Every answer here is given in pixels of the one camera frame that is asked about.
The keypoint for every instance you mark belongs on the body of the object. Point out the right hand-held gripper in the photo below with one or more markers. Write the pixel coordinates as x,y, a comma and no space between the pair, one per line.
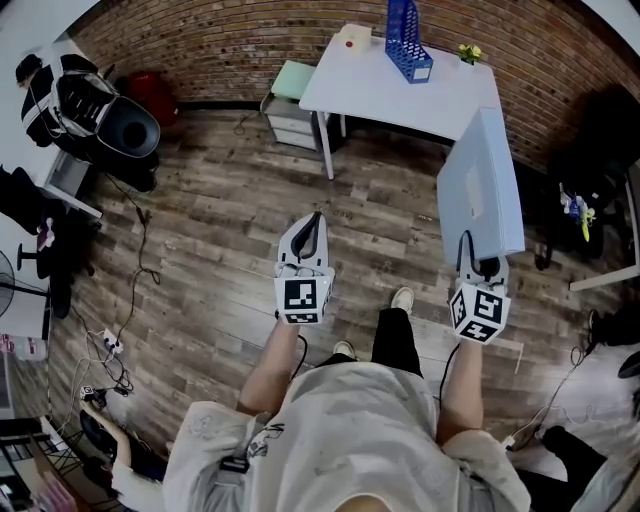
482,310

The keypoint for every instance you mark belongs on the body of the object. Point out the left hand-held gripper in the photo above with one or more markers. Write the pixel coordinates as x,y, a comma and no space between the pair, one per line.
300,300

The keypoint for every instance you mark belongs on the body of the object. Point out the light blue folder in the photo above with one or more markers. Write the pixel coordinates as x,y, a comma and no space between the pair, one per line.
480,165

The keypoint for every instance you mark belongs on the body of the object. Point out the blue mesh file holder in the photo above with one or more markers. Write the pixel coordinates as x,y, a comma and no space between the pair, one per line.
407,60

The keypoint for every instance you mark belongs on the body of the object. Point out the person's left forearm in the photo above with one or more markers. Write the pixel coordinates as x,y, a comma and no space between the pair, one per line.
272,365

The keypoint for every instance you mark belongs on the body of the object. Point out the person's right forearm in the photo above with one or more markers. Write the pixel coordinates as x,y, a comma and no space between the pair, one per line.
462,390

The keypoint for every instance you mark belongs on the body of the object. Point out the beige desk organizer box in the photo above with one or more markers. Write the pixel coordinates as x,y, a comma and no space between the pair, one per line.
356,34

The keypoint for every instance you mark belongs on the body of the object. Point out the person's right white shoe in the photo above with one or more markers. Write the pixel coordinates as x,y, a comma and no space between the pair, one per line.
403,299

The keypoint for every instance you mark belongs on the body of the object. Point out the person's white shoe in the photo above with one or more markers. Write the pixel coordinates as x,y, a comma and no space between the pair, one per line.
344,349
403,299

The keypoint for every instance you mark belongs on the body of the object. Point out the white table leg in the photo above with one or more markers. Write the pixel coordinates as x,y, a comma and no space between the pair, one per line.
326,150

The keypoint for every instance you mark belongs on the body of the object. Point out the person's left white shoe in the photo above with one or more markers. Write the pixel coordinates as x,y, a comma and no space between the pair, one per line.
344,349

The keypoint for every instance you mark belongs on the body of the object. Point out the person's black trousers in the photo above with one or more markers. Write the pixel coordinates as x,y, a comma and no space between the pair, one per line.
395,340

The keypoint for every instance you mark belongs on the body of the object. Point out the yellow-green toy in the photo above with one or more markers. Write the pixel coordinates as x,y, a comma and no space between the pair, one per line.
586,220

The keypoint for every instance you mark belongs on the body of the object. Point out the grey drawer cabinet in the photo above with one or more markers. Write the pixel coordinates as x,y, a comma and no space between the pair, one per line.
290,125

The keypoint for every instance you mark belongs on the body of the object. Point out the person's off-white shirt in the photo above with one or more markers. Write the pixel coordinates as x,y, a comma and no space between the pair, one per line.
350,425

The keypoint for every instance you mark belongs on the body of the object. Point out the small yellow-green potted plant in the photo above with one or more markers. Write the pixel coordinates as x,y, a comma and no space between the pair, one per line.
470,52

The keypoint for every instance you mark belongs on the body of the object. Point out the red bag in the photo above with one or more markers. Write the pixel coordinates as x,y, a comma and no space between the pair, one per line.
152,97

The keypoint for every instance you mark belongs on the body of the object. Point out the open black backpack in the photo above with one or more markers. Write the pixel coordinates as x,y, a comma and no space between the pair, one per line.
125,132

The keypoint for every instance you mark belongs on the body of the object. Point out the white power strip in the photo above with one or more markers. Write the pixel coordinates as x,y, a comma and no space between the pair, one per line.
113,341

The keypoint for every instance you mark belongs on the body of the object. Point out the black standing fan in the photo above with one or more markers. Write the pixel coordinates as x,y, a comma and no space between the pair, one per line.
5,290

